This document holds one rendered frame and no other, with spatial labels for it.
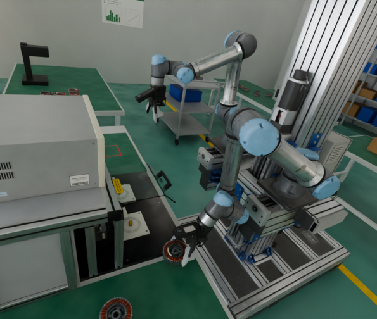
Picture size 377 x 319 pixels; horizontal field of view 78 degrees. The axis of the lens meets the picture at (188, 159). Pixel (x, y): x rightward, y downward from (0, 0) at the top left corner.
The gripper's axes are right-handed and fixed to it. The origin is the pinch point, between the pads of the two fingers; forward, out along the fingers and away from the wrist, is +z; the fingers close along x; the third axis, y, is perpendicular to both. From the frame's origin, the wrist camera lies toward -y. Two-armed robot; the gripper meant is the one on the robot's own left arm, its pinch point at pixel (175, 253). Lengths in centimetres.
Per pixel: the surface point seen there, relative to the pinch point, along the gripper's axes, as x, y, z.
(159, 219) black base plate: 24.1, 3.7, 2.5
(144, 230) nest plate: 18.2, -5.8, 6.3
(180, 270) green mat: -5.4, 3.8, 4.3
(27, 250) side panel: 3, -55, 7
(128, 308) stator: -14.2, -19.9, 13.4
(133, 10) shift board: 558, 73, -126
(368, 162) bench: 36, 205, -107
